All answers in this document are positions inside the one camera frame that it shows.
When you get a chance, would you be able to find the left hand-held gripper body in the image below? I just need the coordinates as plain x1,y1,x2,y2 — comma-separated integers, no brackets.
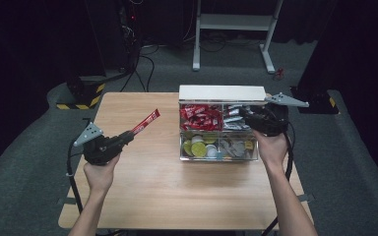
72,121,126,166

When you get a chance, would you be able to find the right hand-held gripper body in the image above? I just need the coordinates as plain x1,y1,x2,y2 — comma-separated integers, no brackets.
251,91,310,138

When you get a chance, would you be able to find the red stick sachet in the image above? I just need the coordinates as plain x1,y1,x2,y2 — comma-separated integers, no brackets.
130,108,161,136

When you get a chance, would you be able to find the clear drawer with packets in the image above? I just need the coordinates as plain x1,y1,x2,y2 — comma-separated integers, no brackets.
178,100,261,133

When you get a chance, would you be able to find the person's left hand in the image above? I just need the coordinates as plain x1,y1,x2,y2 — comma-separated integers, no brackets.
83,152,122,195

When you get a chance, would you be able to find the person's right hand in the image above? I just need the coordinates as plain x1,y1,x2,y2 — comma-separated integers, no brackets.
252,129,290,169

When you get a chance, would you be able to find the pile of silver packets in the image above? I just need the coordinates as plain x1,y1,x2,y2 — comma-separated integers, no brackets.
222,103,254,132

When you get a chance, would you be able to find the pile of grey sachets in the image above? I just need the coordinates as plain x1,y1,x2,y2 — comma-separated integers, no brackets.
219,137,248,158

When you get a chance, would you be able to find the white clear drawer organizer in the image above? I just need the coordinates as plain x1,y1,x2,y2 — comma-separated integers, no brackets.
178,85,270,162

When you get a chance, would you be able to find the small red floor object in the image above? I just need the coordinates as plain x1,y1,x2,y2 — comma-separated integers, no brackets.
273,67,285,83

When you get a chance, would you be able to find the clear drawer with round cups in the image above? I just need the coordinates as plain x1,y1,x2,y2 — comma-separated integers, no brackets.
178,130,260,162

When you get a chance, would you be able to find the pile of red packets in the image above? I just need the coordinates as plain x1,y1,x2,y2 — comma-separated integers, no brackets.
179,103,225,132

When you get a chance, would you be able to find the black yellow striped stand base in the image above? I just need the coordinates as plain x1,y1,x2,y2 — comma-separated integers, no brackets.
55,75,107,111

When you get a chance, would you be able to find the pile of round creamer cups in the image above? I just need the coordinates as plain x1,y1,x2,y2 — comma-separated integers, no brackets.
181,131,220,159

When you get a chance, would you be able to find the grey tape strip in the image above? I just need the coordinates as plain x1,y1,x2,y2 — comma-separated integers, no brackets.
297,193,316,204
56,197,79,207

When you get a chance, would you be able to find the dark equipment rack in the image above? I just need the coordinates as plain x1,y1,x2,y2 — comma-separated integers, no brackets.
117,0,143,73

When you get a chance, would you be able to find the black curtain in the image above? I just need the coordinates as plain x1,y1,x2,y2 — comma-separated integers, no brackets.
296,0,378,192
0,0,108,172

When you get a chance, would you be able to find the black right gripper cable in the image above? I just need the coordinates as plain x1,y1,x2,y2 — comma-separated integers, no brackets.
260,121,297,236

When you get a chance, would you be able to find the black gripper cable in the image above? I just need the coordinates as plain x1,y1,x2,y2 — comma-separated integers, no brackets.
65,140,87,215
260,121,297,236

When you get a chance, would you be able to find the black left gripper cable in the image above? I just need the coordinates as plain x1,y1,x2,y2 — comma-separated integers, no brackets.
65,140,87,215

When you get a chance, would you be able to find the black floor cable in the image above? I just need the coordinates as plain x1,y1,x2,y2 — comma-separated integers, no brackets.
119,53,157,93

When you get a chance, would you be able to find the white metal stand frame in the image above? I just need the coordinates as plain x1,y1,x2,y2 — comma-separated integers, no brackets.
192,0,284,75

